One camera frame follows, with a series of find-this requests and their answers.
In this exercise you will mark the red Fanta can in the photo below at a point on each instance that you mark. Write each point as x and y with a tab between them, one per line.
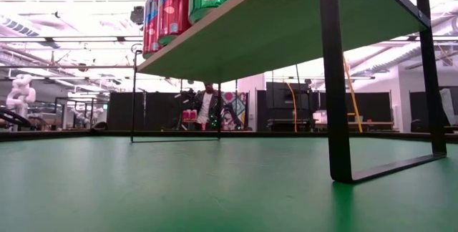
151	24
174	6

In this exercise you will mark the black distant robot arm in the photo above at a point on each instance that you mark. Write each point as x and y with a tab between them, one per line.
230	115
184	97

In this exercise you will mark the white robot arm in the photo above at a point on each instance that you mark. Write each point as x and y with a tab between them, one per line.
21	96
84	114

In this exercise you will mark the colourful patterned panel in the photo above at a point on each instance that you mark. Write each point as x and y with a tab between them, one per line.
236	106

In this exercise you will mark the person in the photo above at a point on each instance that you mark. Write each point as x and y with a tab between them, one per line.
205	108

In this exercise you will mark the red box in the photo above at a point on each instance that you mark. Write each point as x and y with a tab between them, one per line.
189	115

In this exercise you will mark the black equipment cabinet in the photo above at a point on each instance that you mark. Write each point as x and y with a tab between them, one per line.
286	99

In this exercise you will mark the black partition panel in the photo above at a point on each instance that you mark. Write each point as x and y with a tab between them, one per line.
375	106
157	110
415	103

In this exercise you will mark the green table mat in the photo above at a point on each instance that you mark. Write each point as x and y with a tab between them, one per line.
214	189

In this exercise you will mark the wooden board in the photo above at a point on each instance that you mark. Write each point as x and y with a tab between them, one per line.
286	28

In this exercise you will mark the long wooden table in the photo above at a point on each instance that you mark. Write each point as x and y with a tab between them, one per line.
372	124

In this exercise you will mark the black bag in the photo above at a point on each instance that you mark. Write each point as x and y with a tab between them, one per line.
415	125

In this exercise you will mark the clear plastic bag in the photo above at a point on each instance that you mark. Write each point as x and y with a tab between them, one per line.
450	105

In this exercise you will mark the black hanging camera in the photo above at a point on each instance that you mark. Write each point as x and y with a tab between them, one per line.
137	15

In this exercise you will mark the black aluminium rig frame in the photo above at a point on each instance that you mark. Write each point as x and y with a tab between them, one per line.
53	134

